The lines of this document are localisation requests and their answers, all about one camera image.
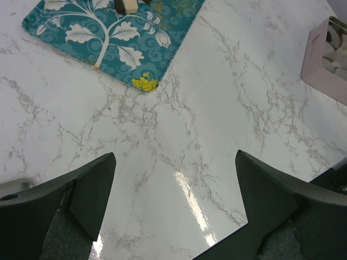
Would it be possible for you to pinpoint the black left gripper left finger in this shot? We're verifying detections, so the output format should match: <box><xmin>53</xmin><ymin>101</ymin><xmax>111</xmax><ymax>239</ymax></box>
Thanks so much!
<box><xmin>1</xmin><ymin>152</ymin><xmax>116</xmax><ymax>259</ymax></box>

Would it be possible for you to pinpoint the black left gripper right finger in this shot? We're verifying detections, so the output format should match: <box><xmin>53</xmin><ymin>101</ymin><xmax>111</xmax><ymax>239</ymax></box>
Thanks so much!
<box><xmin>198</xmin><ymin>151</ymin><xmax>346</xmax><ymax>259</ymax></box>

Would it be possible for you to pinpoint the pink chocolate box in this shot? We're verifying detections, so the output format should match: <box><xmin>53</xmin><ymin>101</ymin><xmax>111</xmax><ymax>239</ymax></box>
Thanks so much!
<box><xmin>300</xmin><ymin>16</ymin><xmax>346</xmax><ymax>105</ymax></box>

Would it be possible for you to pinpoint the brown white block chocolate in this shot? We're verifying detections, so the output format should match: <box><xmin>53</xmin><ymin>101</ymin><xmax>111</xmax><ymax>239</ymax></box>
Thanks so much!
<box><xmin>114</xmin><ymin>0</ymin><xmax>138</xmax><ymax>14</ymax></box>

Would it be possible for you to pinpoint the teal floral tray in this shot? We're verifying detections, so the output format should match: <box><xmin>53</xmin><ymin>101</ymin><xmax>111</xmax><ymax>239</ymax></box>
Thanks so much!
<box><xmin>22</xmin><ymin>1</ymin><xmax>203</xmax><ymax>93</ymax></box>

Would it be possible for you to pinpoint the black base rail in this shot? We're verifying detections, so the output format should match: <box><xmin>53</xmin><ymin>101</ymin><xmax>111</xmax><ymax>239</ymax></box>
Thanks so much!
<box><xmin>310</xmin><ymin>158</ymin><xmax>346</xmax><ymax>195</ymax></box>

